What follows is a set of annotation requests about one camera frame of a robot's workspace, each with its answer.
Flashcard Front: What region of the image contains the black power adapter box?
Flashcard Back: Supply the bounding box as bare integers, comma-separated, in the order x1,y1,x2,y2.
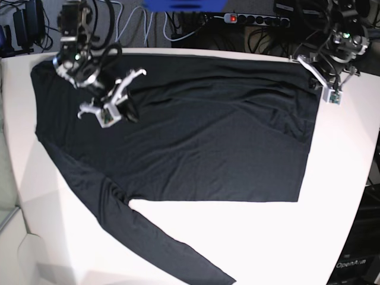
13,1,45,48

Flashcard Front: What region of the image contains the dark navy long-sleeve T-shirt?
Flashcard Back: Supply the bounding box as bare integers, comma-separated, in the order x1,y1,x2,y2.
30,55,321,284

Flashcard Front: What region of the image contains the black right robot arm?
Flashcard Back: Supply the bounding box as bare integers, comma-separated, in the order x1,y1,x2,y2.
52,1,147,128

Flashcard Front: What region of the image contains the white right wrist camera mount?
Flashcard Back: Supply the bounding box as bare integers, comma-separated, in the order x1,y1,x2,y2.
97,104,122,128

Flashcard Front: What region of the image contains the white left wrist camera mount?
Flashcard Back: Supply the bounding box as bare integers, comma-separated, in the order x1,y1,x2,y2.
322,88,343,105

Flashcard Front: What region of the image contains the blue plastic bin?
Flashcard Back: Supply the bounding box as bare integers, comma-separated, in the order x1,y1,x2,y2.
144,0,227,12

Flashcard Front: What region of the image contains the black OpenArm labelled case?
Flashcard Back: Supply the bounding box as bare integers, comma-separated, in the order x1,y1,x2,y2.
327,184,379,284

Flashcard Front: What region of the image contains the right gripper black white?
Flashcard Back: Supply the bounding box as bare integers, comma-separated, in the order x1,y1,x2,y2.
77,68,147,124

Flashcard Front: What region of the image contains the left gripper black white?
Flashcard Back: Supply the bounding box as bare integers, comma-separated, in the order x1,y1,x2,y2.
289,53,361,90

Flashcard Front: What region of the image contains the black power strip red switch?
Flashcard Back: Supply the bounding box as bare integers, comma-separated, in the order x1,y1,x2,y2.
222,13,291,28

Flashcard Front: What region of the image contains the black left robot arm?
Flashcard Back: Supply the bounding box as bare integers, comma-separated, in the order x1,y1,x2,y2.
294,1,370,91

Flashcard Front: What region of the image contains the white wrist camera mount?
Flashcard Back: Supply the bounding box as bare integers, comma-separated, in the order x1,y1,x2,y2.
97,104,122,128
322,88,343,105

